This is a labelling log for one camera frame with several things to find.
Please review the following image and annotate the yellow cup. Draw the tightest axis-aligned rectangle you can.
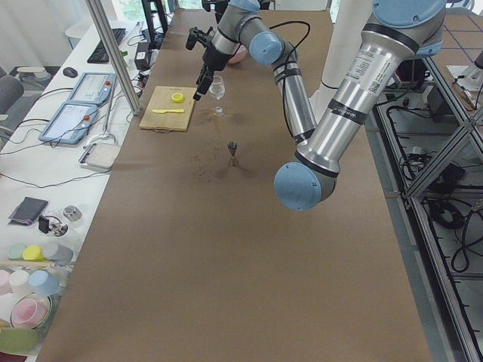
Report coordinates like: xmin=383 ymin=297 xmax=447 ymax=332
xmin=22 ymin=245 xmax=47 ymax=262

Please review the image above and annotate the wine glass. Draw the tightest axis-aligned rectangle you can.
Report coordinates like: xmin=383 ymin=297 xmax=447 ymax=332
xmin=209 ymin=75 xmax=226 ymax=117

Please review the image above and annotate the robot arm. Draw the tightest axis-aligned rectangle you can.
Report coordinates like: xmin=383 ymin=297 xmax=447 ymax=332
xmin=186 ymin=1 xmax=317 ymax=145
xmin=274 ymin=1 xmax=446 ymax=210

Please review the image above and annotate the white cup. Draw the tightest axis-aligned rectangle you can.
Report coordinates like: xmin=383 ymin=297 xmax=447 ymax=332
xmin=9 ymin=270 xmax=32 ymax=296

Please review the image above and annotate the black computer mouse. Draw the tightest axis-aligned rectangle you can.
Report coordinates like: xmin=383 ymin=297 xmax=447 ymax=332
xmin=63 ymin=67 xmax=78 ymax=78

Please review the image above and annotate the grey office chair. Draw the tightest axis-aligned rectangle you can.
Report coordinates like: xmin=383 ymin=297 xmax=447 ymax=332
xmin=1 ymin=69 xmax=26 ymax=130

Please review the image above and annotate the grey blue cup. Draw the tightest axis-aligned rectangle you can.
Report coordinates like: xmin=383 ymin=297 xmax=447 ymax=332
xmin=42 ymin=242 xmax=74 ymax=266

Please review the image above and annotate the grey folded cloth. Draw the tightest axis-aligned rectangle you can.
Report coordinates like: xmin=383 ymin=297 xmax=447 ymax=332
xmin=8 ymin=197 xmax=48 ymax=225

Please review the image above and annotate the yellow plastic knife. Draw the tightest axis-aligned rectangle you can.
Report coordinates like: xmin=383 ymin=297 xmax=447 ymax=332
xmin=152 ymin=109 xmax=185 ymax=114

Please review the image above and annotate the pink cup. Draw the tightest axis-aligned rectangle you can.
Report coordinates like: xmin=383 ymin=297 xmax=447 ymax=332
xmin=0 ymin=269 xmax=12 ymax=296

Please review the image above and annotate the light blue cup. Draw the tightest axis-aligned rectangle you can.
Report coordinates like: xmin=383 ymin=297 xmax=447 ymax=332
xmin=29 ymin=270 xmax=60 ymax=296

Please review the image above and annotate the bamboo cutting board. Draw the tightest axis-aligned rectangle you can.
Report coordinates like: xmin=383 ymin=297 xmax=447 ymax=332
xmin=139 ymin=86 xmax=196 ymax=132

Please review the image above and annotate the aluminium frame post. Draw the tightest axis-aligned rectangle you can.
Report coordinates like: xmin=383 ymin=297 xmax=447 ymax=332
xmin=85 ymin=0 xmax=140 ymax=115

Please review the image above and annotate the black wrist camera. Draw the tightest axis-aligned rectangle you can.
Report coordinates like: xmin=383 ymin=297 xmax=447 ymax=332
xmin=186 ymin=26 xmax=213 ymax=51

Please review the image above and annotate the upper teach pendant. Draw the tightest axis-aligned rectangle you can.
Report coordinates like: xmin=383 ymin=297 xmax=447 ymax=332
xmin=68 ymin=72 xmax=115 ymax=106

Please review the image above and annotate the black keyboard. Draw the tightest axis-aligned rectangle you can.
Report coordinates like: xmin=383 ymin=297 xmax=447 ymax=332
xmin=86 ymin=27 xmax=127 ymax=64

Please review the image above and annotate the black power adapter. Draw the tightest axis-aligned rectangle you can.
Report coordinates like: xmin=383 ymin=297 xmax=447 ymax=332
xmin=134 ymin=41 xmax=152 ymax=71

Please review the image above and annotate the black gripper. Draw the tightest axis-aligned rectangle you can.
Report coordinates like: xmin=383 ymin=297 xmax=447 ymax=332
xmin=193 ymin=44 xmax=229 ymax=101

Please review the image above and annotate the lemon slice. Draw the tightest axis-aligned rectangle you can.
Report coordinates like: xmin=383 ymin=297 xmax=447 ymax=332
xmin=171 ymin=92 xmax=185 ymax=103

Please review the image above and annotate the metal tray with cloth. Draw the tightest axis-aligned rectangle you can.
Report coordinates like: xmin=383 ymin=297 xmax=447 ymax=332
xmin=78 ymin=143 xmax=121 ymax=172

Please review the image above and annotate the teach pendant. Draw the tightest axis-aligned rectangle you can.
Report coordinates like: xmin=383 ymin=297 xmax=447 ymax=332
xmin=38 ymin=102 xmax=98 ymax=145
xmin=68 ymin=72 xmax=115 ymax=106

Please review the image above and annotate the lower teach pendant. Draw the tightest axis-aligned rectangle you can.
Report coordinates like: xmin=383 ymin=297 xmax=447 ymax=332
xmin=38 ymin=102 xmax=98 ymax=145

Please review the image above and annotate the pale green cup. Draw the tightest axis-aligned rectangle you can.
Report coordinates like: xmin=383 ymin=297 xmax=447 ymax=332
xmin=8 ymin=243 xmax=26 ymax=261

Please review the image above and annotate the steel jigger measuring cup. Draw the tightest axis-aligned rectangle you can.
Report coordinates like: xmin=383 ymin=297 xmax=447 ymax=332
xmin=227 ymin=141 xmax=238 ymax=167

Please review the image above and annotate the wooden dowel cup rack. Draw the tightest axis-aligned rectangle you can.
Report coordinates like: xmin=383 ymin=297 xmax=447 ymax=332
xmin=0 ymin=260 xmax=69 ymax=268

